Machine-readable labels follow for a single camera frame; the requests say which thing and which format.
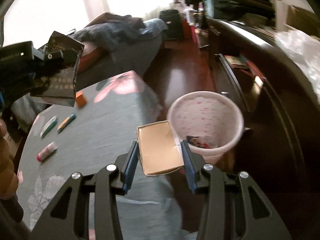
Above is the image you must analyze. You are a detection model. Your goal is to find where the black paper package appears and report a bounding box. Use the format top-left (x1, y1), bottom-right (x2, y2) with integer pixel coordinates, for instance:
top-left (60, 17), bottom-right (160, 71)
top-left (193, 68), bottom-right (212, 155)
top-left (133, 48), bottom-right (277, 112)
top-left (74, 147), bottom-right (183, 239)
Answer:
top-left (30, 31), bottom-right (85, 107)

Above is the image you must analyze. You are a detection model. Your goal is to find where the beige cardboard box lid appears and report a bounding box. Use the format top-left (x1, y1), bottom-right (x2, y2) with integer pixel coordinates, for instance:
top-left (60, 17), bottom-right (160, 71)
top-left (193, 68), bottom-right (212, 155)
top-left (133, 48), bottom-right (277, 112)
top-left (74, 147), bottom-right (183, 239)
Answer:
top-left (137, 120), bottom-right (184, 177)

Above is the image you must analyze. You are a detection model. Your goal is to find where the red snack wrapper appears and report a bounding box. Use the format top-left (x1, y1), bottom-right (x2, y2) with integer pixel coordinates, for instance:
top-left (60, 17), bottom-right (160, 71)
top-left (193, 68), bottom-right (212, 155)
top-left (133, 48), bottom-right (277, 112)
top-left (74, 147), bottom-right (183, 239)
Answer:
top-left (186, 135), bottom-right (217, 149)

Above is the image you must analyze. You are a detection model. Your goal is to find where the pink trash bin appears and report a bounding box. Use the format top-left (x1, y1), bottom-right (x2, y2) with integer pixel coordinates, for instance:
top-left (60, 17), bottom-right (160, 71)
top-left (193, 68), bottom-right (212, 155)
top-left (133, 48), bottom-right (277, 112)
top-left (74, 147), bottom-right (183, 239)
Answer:
top-left (167, 91), bottom-right (244, 165)

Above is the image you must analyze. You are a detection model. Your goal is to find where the person's left hand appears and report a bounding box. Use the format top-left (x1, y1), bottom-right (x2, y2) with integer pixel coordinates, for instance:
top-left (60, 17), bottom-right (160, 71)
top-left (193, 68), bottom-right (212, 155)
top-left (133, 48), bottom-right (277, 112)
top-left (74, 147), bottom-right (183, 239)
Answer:
top-left (0, 119), bottom-right (19, 199)

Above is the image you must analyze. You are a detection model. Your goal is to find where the light blue fleece blanket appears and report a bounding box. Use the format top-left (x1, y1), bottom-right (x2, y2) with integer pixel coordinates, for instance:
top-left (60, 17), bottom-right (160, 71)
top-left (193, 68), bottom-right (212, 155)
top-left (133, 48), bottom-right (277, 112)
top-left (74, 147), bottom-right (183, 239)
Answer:
top-left (11, 94), bottom-right (47, 133)

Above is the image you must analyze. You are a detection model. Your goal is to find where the green white small packet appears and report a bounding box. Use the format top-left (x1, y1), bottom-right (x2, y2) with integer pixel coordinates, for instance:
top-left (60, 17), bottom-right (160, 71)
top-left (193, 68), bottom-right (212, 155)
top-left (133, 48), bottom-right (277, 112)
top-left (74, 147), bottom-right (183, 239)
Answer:
top-left (40, 116), bottom-right (57, 138)

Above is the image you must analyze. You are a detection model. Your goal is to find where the floral grey table cloth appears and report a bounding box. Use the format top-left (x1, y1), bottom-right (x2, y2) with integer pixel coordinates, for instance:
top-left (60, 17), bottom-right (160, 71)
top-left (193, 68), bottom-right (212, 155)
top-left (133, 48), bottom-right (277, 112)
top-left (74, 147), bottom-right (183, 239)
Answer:
top-left (17, 71), bottom-right (196, 239)

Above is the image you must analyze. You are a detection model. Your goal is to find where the pink folded quilt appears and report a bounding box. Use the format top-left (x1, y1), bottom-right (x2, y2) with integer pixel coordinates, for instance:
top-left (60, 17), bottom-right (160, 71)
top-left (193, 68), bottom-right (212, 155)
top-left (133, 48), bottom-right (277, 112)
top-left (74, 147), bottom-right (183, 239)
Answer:
top-left (78, 42), bottom-right (105, 73)

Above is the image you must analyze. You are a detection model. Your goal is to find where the orange cube box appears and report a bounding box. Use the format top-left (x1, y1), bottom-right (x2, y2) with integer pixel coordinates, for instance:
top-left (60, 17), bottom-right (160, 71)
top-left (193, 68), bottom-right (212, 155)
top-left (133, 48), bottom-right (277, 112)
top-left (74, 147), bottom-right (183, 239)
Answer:
top-left (75, 91), bottom-right (87, 108)

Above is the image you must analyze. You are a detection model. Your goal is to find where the pink glue stick tube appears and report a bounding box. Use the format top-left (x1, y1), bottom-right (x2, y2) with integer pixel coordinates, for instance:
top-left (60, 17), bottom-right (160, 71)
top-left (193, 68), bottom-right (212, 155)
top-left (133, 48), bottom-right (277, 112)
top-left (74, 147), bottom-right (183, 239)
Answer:
top-left (36, 141), bottom-right (57, 162)

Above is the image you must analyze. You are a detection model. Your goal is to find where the colourful small packet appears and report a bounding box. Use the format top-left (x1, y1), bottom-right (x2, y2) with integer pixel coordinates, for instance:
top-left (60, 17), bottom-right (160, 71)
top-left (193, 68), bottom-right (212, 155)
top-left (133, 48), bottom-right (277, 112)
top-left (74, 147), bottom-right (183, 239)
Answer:
top-left (57, 113), bottom-right (76, 133)

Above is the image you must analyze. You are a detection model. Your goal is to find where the dark wooden bed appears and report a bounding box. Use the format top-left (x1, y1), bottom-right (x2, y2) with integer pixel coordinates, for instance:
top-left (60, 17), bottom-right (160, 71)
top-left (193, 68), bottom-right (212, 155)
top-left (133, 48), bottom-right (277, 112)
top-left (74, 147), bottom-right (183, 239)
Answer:
top-left (76, 33), bottom-right (163, 90)

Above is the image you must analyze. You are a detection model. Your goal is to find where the dark wooden desk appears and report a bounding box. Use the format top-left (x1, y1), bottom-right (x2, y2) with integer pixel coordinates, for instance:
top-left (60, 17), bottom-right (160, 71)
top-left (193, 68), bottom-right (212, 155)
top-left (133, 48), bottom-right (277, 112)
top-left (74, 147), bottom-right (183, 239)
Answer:
top-left (207, 18), bottom-right (319, 239)

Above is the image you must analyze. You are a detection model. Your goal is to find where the dark blue duvet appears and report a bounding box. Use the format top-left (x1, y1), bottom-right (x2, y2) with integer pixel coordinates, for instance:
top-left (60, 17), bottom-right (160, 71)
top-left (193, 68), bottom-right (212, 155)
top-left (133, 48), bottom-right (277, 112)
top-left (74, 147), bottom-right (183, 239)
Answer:
top-left (71, 12), bottom-right (168, 51)

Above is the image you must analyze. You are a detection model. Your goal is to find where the black suitcase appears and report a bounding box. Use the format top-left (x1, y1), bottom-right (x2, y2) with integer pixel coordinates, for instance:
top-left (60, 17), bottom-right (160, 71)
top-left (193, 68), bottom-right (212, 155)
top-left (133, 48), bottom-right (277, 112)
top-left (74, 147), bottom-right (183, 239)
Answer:
top-left (159, 9), bottom-right (184, 40)

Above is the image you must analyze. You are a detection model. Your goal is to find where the white plastic bag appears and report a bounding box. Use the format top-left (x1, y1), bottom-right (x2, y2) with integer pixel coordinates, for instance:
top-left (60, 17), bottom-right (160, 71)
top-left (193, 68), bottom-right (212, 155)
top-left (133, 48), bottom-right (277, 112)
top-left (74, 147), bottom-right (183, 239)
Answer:
top-left (275, 30), bottom-right (319, 97)

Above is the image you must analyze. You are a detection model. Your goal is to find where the teal storage box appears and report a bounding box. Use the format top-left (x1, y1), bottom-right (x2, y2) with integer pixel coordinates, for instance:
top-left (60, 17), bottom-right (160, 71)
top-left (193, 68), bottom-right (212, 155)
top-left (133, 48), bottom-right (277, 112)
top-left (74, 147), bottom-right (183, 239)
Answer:
top-left (202, 0), bottom-right (275, 21)

